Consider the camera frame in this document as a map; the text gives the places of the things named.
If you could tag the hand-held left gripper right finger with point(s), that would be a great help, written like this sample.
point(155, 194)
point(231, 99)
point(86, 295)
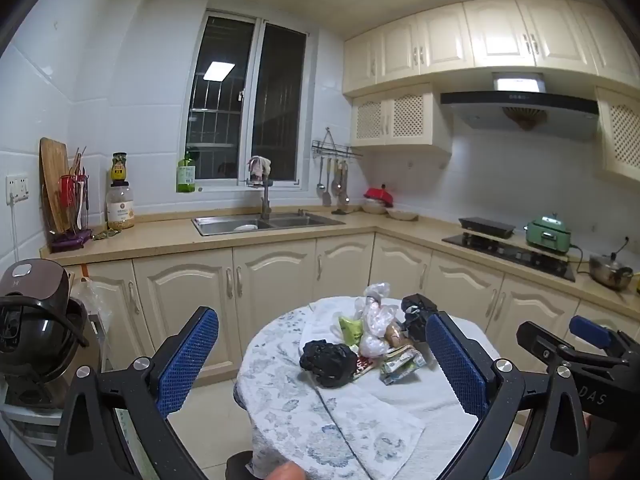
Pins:
point(455, 365)

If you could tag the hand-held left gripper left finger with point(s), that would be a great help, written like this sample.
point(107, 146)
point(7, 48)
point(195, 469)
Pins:
point(187, 360)

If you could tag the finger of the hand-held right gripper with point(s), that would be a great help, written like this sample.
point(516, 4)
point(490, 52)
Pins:
point(537, 342)
point(592, 331)

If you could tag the crumpled green white carton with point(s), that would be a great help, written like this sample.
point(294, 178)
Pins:
point(400, 365)

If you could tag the steel cooking pot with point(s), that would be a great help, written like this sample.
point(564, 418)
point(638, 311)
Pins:
point(607, 272)

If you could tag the black plastic bag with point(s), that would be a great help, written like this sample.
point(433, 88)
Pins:
point(327, 362)
point(417, 312)

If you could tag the red printed plastic bag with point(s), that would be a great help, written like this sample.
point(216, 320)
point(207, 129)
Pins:
point(372, 340)

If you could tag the round table with cloth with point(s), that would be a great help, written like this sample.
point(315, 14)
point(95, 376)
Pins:
point(270, 385)

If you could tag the red snack wrapper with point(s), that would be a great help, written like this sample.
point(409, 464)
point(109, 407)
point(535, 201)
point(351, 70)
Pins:
point(367, 365)

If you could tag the black gas stove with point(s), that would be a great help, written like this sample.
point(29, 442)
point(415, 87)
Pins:
point(505, 252)

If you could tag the green electric cooker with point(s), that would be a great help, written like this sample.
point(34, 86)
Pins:
point(547, 235)

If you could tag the green wrapper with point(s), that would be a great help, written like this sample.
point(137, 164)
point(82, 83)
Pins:
point(351, 331)

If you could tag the cream base cabinets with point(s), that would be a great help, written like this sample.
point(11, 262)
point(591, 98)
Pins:
point(270, 280)

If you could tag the hanging clear plastic bag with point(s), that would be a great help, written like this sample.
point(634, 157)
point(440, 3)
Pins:
point(87, 300)

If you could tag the black grill pan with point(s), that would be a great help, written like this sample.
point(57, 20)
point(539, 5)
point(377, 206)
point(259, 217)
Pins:
point(485, 225)

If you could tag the beige kitchen countertop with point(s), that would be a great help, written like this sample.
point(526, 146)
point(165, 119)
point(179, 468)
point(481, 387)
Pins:
point(165, 232)

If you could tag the white bowl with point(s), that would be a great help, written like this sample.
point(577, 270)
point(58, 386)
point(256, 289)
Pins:
point(245, 228)

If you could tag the large clear grain jar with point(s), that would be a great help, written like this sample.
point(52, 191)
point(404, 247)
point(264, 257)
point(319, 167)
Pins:
point(120, 210)

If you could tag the stainless steel sink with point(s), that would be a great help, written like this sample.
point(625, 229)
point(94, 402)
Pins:
point(280, 221)

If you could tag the purple utensil holder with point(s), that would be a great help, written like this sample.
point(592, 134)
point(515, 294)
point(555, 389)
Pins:
point(70, 240)

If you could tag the brown air fryer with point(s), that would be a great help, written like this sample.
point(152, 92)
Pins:
point(35, 285)

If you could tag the white storage cart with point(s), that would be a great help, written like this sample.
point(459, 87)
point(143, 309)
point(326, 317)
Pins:
point(25, 425)

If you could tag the steel faucet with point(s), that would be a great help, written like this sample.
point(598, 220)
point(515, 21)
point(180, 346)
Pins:
point(265, 200)

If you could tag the green glass bottle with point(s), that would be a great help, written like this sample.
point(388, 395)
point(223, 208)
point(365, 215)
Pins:
point(186, 175)

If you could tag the red pot lid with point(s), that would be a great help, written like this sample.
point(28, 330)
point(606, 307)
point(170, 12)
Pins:
point(378, 195)

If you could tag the tall lattice door cabinet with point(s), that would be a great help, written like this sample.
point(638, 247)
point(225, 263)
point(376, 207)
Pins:
point(620, 135)

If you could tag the yellow label sauce bottle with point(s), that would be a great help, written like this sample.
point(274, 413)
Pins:
point(119, 170)

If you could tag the pale cloth on faucet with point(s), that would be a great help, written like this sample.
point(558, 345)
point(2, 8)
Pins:
point(259, 166)

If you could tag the hanging steel spatula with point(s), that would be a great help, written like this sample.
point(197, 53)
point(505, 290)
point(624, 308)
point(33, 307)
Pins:
point(327, 197)

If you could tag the hanging steel ladle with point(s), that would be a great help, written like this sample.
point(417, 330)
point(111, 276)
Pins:
point(338, 187)

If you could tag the hanging steel spoon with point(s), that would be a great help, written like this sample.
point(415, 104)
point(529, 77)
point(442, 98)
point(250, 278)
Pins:
point(320, 187)

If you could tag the wooden cutting board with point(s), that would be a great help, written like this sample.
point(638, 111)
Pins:
point(52, 175)

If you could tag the range hood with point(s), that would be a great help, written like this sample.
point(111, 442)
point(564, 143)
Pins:
point(520, 110)

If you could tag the small lattice door cabinet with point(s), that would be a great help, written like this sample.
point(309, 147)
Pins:
point(400, 115)

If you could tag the kitchen window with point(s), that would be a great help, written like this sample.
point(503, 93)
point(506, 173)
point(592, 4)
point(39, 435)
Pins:
point(280, 110)

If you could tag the white wall socket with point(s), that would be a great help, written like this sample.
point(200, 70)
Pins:
point(17, 187)

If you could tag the cream wall cabinets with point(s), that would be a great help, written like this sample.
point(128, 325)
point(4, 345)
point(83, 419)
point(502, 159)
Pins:
point(445, 40)

